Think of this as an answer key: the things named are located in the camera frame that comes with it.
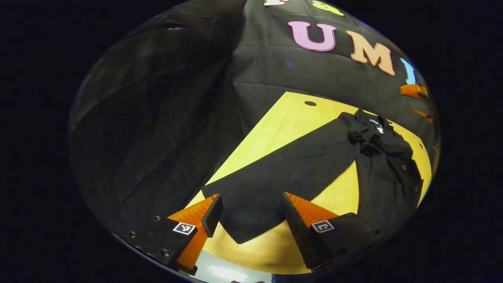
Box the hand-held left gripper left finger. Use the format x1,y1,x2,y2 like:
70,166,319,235
112,193,224,276

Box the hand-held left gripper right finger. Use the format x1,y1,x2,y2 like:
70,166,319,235
281,192,384,272

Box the black coat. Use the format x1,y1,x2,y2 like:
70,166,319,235
201,108,424,244

